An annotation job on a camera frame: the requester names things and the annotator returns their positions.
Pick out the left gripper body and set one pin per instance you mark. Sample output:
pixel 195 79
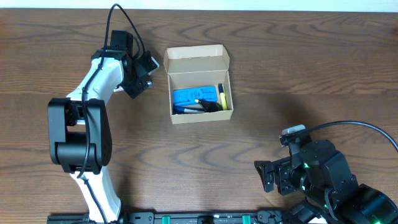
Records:
pixel 135 83

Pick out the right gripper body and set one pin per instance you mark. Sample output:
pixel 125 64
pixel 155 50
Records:
pixel 289 179

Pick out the blue plastic ribbed block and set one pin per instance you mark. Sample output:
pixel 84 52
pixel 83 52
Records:
pixel 187 96

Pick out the blue capped whiteboard marker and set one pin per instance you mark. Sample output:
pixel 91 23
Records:
pixel 184 110

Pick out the black correction tape dispenser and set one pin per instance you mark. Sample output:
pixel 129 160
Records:
pixel 209 106

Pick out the yellow highlighter pen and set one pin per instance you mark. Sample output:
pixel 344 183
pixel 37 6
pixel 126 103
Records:
pixel 222 96

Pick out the black capped whiteboard marker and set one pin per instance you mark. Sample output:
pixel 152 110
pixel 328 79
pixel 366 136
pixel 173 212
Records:
pixel 118 89

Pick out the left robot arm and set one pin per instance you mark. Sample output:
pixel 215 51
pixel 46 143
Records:
pixel 79 134

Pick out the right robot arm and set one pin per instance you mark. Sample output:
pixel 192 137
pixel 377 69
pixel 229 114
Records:
pixel 322 174

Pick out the open cardboard box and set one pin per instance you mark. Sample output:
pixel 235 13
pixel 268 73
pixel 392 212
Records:
pixel 198 66

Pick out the black aluminium mounting rail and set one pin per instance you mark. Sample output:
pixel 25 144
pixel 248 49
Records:
pixel 260 217

